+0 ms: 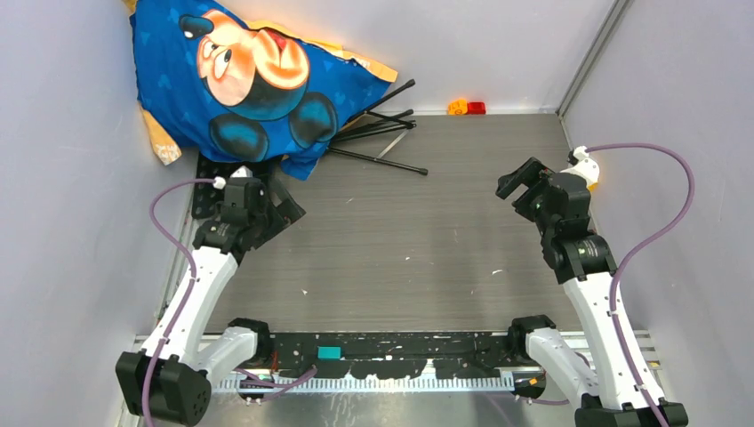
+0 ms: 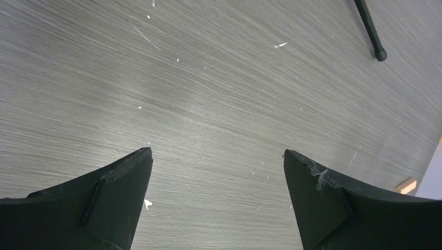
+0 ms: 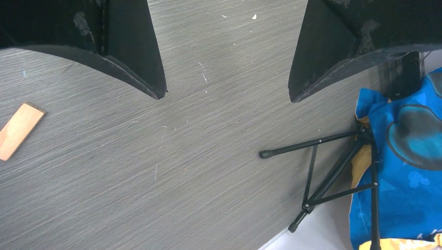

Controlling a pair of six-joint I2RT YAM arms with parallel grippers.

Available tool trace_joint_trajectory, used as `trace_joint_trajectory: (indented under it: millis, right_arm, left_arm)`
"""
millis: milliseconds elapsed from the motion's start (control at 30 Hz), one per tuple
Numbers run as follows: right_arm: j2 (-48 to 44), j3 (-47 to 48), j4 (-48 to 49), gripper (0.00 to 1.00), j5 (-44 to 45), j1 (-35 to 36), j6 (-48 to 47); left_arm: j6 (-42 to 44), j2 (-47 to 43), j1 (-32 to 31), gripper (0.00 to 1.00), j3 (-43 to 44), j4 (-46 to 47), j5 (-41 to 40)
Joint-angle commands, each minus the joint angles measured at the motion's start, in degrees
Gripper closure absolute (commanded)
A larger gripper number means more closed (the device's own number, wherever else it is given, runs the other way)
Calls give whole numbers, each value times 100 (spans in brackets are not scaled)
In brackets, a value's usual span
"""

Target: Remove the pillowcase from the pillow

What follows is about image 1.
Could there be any blue cartoon pillowcase orange lining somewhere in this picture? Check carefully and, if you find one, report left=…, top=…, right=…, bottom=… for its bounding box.
left=127, top=1, right=397, bottom=181

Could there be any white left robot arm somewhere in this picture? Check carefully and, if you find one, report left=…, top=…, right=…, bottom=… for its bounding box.
left=116, top=166, right=305, bottom=426

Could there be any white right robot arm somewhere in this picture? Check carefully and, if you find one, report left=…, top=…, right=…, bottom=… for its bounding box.
left=496, top=157, right=689, bottom=426

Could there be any black perforated metal plate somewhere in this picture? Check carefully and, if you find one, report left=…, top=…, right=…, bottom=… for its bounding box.
left=190, top=154, right=277, bottom=220

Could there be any red toy block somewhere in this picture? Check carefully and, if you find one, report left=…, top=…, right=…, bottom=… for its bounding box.
left=466, top=101, right=486, bottom=115

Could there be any orange toy block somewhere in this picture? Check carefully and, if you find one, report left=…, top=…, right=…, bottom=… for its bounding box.
left=447, top=99, right=469, bottom=116

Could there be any black folded tripod stand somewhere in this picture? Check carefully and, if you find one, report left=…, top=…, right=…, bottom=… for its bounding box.
left=326, top=79, right=429, bottom=176

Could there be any teal rectangular block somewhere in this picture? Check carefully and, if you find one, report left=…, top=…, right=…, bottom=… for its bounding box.
left=317, top=346, right=341, bottom=360

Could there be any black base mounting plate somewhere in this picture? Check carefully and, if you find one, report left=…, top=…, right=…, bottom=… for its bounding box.
left=240, top=332, right=542, bottom=380

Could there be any aluminium slotted rail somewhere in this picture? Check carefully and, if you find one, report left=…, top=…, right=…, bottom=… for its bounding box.
left=213, top=371, right=516, bottom=393

